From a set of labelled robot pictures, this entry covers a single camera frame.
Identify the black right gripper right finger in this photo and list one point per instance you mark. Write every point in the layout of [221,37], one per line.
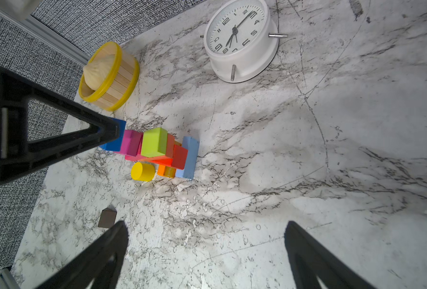
[311,263]

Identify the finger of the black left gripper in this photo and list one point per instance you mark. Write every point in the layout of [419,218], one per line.
[18,156]

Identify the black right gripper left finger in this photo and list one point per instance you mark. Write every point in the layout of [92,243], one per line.
[99,265]

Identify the yellow wood cylinder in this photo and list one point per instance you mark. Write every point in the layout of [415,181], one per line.
[143,172]

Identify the dark blue wood cube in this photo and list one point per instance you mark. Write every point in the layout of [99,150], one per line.
[115,146]

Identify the orange wood bar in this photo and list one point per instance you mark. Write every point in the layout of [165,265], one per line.
[165,171]

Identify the orange-red wood block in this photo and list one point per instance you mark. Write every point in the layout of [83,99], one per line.
[169,153]

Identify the magenta wood cube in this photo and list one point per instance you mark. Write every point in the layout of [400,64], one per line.
[138,155]
[131,142]

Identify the lime green wood cube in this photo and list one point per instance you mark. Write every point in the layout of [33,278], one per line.
[154,142]

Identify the red wood block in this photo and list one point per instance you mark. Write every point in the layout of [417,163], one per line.
[179,157]

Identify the light blue wood block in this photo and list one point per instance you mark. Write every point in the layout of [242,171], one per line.
[192,145]

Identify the brown wood block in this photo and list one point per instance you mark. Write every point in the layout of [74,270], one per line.
[107,218]

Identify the right cream steamed bun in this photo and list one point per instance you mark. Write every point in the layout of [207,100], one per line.
[96,72]

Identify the yellow rimmed wooden steamer basket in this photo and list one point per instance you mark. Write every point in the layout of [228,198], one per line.
[120,82]

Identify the white round alarm clock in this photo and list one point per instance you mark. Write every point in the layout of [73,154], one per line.
[241,40]

